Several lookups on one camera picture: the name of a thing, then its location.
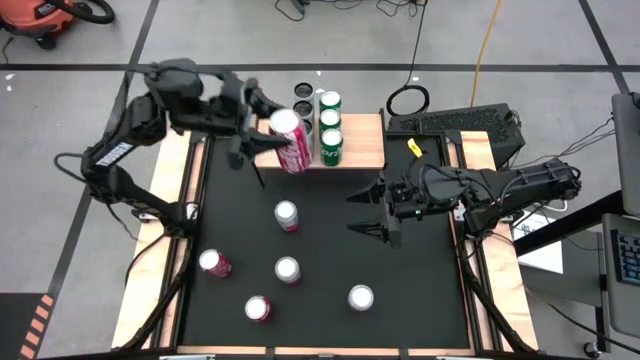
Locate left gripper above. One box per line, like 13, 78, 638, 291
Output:
209, 73, 294, 172

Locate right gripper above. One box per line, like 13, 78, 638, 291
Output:
346, 167, 466, 250

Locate red Coca-Cola can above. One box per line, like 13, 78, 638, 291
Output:
198, 248, 234, 279
243, 294, 274, 323
268, 108, 314, 175

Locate green Sprite can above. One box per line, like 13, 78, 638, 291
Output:
318, 90, 343, 112
319, 127, 345, 168
318, 108, 343, 131

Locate wooden shelf board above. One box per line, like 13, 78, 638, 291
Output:
254, 113, 386, 170

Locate black desk leg bar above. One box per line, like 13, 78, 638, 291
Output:
513, 189, 626, 257

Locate orange shop vacuum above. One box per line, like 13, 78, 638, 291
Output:
0, 0, 76, 50

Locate black keyboard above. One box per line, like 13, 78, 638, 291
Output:
613, 228, 640, 287

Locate black orange-striped floor mat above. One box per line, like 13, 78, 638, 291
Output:
0, 292, 56, 360

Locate black table frame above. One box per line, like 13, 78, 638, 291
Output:
159, 112, 481, 354

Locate black coiled cable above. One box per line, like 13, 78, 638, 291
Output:
385, 83, 431, 118

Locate black cable bundle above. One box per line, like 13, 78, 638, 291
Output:
273, 0, 426, 21

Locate black floor cable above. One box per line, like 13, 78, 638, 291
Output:
407, 0, 429, 89

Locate black vacuum hose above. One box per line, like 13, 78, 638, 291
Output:
47, 0, 117, 25

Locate yellow floor cable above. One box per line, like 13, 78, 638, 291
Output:
469, 0, 504, 109

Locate black desk cables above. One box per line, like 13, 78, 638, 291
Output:
547, 117, 616, 166

